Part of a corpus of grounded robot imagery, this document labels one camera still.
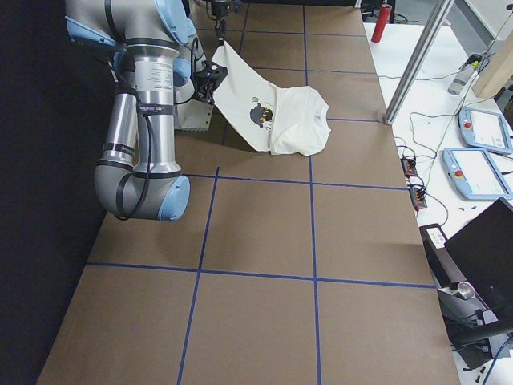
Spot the black laptop monitor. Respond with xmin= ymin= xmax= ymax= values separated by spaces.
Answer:
xmin=423 ymin=197 xmax=512 ymax=318

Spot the grey robot base mount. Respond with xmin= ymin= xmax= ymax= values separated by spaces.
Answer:
xmin=174 ymin=99 xmax=213 ymax=132

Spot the wooden beam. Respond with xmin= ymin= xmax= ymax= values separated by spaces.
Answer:
xmin=472 ymin=32 xmax=513 ymax=99

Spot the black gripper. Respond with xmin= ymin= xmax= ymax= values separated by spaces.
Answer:
xmin=215 ymin=17 xmax=226 ymax=40
xmin=193 ymin=59 xmax=228 ymax=105

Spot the near blue teach pendant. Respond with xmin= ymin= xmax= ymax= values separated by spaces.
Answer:
xmin=442 ymin=148 xmax=512 ymax=201

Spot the aluminium frame post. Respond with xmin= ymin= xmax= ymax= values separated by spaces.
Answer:
xmin=383 ymin=0 xmax=454 ymax=125

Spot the far blue teach pendant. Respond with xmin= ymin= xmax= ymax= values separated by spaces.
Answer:
xmin=458 ymin=107 xmax=512 ymax=155

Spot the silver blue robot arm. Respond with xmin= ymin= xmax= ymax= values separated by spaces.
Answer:
xmin=205 ymin=0 xmax=243 ymax=46
xmin=66 ymin=1 xmax=228 ymax=221

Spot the blue teach pendant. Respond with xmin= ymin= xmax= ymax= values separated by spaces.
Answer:
xmin=442 ymin=148 xmax=512 ymax=201
xmin=458 ymin=107 xmax=512 ymax=155

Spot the cream white t-shirt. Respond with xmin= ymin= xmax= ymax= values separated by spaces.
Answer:
xmin=213 ymin=43 xmax=330 ymax=156

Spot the red cylinder bottle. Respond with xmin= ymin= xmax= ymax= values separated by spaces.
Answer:
xmin=371 ymin=3 xmax=393 ymax=43

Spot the black power adapter box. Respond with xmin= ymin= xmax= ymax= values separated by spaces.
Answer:
xmin=419 ymin=224 xmax=447 ymax=249

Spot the grey orange usb hub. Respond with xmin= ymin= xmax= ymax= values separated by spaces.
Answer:
xmin=409 ymin=185 xmax=427 ymax=212
xmin=400 ymin=156 xmax=418 ymax=178

